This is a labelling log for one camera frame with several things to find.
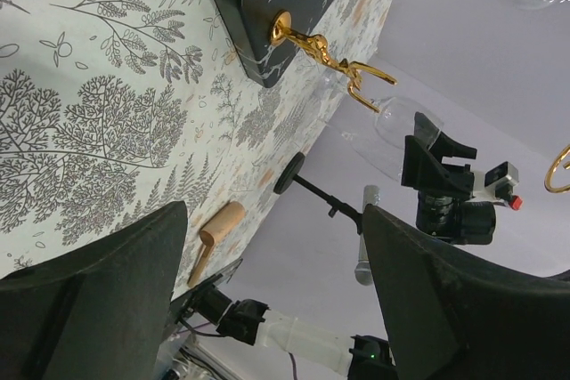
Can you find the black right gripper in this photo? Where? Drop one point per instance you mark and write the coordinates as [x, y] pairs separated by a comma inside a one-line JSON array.
[[446, 209]]

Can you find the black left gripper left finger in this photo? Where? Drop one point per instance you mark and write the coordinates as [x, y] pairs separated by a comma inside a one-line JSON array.
[[97, 312]]

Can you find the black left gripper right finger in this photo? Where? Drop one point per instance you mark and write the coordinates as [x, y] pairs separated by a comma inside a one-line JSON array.
[[453, 315]]

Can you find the gold wire wine glass rack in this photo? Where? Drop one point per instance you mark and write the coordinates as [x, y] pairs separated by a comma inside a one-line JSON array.
[[317, 47]]

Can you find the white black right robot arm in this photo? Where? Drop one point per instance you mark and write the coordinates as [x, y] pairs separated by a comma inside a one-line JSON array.
[[252, 322]]

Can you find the wooden toy mallet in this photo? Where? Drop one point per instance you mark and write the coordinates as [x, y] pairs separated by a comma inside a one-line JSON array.
[[214, 232]]

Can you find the floral patterned table mat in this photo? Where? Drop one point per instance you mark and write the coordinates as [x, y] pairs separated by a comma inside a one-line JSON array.
[[111, 109]]

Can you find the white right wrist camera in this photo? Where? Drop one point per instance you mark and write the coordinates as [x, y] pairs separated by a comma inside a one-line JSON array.
[[497, 186]]

